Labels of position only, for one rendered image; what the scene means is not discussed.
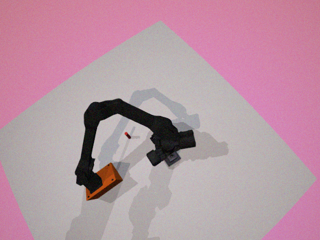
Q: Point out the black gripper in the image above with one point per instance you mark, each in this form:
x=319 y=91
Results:
x=158 y=155

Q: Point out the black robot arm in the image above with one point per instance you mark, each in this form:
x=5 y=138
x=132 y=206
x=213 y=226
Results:
x=165 y=135

